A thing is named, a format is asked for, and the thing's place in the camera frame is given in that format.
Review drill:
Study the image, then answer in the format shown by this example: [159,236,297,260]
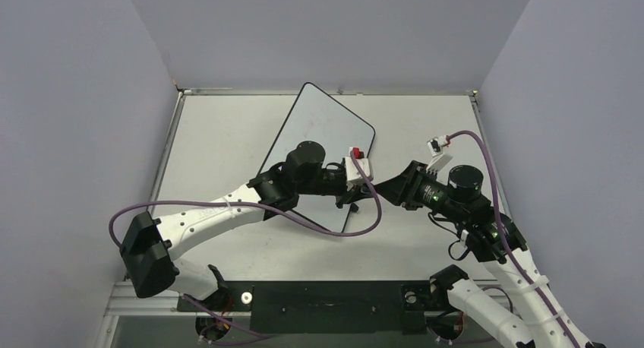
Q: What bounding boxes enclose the black-framed whiteboard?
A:
[260,82,376,233]

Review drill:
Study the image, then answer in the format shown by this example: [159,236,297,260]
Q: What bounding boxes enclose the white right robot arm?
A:
[374,161,600,347]

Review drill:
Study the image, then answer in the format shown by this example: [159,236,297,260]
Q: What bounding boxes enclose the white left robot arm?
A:
[116,141,377,310]

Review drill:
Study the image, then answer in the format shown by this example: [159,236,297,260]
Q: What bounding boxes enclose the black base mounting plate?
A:
[209,280,465,338]

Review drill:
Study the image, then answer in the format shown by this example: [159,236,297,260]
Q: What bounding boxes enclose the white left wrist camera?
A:
[343,147,374,190]

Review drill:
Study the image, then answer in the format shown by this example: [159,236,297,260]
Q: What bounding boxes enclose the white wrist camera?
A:
[426,135,453,174]
[343,147,374,190]

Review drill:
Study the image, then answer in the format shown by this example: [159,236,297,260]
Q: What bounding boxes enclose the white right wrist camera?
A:
[426,135,453,174]

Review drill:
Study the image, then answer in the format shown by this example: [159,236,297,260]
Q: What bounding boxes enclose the aluminium front frame rail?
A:
[103,281,514,318]

